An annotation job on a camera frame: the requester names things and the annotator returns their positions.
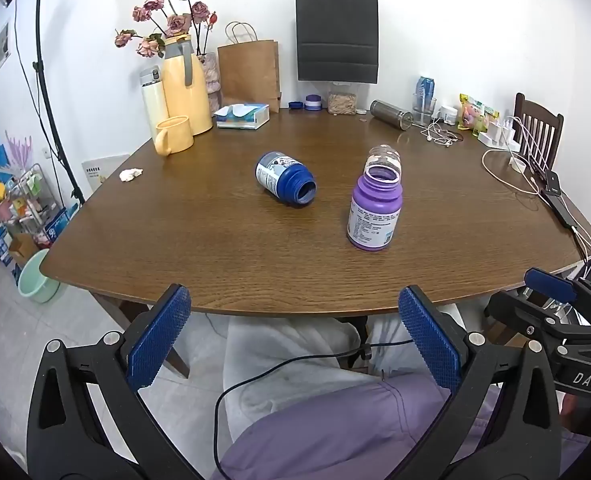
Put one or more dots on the person's grey trousers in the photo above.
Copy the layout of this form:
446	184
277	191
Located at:
285	355

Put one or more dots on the small white jar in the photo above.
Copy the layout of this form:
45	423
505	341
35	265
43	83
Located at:
448	115

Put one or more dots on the dark wooden chair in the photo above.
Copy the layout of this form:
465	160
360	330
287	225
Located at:
538	127

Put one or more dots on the black phone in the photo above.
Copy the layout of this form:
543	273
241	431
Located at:
558	200

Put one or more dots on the black paper bag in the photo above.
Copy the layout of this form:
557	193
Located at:
337	30

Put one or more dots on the green plastic bucket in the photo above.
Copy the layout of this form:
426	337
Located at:
37	280

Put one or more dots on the purple plastic bottle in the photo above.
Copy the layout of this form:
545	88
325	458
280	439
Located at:
374	215

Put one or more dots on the blue plastic bottle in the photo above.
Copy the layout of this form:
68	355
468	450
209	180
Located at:
283	177

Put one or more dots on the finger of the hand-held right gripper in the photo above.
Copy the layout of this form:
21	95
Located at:
550	285
530	322

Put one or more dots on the white thermos flask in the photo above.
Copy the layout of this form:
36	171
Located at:
154	105

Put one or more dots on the black light stand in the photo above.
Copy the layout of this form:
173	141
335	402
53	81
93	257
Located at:
50	105

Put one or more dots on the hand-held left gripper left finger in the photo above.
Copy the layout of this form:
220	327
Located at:
159	337

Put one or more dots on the brown paper bag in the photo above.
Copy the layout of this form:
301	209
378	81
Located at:
249	75

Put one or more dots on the person's purple clothing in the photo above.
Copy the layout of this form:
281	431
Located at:
335	425

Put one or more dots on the crumpled white tissue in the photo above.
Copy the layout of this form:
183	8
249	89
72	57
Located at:
130	174

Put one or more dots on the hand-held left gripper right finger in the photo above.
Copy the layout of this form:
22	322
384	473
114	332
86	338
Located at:
428	340

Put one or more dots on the yellow thermos jug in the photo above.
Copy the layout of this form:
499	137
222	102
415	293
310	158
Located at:
185	90

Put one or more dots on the white earphones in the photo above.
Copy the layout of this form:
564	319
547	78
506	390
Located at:
440	135

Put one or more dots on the blue tissue box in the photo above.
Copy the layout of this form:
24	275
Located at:
242	116

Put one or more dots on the pink flower vase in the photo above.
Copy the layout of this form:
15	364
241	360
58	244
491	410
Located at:
209	77

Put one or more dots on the white charger block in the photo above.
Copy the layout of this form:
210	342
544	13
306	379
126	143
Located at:
498	136

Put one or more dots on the dried pink flowers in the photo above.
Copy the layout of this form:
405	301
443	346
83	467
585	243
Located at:
175	22

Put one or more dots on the yellow mug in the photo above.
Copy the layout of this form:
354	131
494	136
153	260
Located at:
175	135

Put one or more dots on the clear container of oats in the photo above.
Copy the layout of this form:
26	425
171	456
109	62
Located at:
342	102

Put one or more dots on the clear patterned cup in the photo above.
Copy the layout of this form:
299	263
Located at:
385	156

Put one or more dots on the metal tumbler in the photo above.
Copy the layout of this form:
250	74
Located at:
390	113

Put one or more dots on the white wall notice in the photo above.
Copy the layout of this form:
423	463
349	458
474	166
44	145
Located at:
2	45

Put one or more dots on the cardboard box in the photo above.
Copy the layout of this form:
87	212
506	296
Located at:
22	249

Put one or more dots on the blue drink can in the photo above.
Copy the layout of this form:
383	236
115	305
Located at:
426	86

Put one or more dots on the colourful snack packet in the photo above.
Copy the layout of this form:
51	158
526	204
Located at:
470	112

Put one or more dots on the blue bottle lid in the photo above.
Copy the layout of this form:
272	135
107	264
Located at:
296	105

